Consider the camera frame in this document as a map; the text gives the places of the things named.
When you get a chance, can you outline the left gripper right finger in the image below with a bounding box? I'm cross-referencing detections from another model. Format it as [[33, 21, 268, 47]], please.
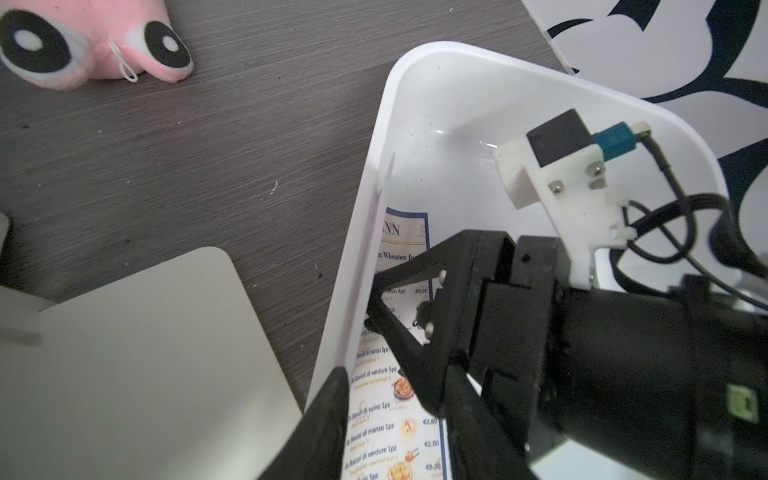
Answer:
[[444, 365, 536, 480]]

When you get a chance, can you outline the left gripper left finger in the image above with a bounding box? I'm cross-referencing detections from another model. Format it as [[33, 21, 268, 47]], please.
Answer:
[[259, 367, 349, 480]]

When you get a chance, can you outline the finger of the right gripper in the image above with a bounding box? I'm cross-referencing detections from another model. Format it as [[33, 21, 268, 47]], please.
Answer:
[[367, 293, 474, 419], [366, 230, 480, 312]]

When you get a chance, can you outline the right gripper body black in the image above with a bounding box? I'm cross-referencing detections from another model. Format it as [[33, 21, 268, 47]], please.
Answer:
[[471, 232, 694, 462]]

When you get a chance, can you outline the white menu holder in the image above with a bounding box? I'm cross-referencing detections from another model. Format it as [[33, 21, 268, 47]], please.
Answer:
[[1, 247, 301, 479]]

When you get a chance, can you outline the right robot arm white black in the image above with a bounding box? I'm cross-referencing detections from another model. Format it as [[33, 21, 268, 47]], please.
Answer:
[[367, 230, 767, 479]]

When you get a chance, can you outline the white plastic tray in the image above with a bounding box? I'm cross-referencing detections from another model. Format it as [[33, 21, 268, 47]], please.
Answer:
[[304, 40, 751, 480]]

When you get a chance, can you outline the pink striped plush toy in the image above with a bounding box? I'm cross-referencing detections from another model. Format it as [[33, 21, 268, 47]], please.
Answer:
[[1, 1, 194, 90]]

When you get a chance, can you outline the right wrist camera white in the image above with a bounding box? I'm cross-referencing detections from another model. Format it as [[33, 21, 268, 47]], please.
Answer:
[[492, 109, 639, 290]]

